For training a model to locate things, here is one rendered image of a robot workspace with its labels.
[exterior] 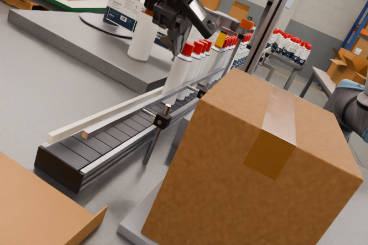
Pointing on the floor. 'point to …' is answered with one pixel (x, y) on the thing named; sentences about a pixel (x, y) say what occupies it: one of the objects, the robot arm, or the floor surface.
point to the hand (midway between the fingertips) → (178, 53)
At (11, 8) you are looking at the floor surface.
